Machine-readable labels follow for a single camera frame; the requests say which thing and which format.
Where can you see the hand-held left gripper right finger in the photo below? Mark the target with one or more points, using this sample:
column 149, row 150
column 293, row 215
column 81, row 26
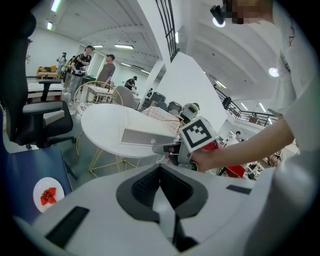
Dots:
column 220, row 207

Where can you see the black window grille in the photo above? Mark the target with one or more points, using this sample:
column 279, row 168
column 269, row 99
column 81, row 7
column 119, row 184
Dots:
column 170, row 27

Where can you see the yellow sofa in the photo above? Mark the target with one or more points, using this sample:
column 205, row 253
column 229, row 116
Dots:
column 47, row 70

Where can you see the cream woven basket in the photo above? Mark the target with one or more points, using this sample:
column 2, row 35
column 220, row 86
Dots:
column 160, row 113

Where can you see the grey upholstered chair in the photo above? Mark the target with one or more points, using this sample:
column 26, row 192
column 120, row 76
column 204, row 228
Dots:
column 126, row 96

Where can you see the black fisheye camera on gripper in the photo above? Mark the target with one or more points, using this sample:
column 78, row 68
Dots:
column 191, row 110

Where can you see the blue cloth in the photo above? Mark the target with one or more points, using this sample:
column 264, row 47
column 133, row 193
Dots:
column 30, row 167

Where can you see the person's right forearm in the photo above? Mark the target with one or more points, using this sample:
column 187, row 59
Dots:
column 237, row 147

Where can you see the person's head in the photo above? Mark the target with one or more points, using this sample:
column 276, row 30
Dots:
column 252, row 11

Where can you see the long ceiling light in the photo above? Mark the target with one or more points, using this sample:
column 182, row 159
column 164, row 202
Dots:
column 123, row 46
column 49, row 25
column 55, row 5

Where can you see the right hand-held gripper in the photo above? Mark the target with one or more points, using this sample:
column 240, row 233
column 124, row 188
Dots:
column 197, row 135

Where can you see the red strawberry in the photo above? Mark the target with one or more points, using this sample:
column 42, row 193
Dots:
column 45, row 193
column 52, row 191
column 47, row 200

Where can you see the person's white t-shirt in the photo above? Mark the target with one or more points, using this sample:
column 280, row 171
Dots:
column 292, row 75

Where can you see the red seat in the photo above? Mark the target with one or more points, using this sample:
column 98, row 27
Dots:
column 236, row 171

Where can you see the black office chair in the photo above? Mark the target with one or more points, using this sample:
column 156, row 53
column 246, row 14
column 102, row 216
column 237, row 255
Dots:
column 50, row 120

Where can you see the round white table gold legs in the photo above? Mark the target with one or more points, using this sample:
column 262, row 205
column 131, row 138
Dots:
column 105, row 125

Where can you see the black metal railing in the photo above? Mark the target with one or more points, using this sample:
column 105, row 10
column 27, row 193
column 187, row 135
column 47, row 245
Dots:
column 240, row 110

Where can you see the long white desk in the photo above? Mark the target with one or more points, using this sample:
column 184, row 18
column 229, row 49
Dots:
column 35, row 88

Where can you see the black head-worn camera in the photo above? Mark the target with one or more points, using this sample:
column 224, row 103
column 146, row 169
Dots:
column 220, row 11

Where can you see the round ceiling lamp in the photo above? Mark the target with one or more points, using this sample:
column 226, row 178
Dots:
column 219, row 22
column 273, row 72

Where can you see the white plate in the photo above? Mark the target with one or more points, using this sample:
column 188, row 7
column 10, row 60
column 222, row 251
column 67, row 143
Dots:
column 40, row 187

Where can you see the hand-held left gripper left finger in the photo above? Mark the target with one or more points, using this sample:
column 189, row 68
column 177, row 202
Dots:
column 100, row 200

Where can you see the white box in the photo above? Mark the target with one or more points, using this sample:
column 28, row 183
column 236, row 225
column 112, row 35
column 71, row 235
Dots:
column 147, row 120

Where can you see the white drawer with round knob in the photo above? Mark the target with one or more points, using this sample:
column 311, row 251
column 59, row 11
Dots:
column 143, row 137

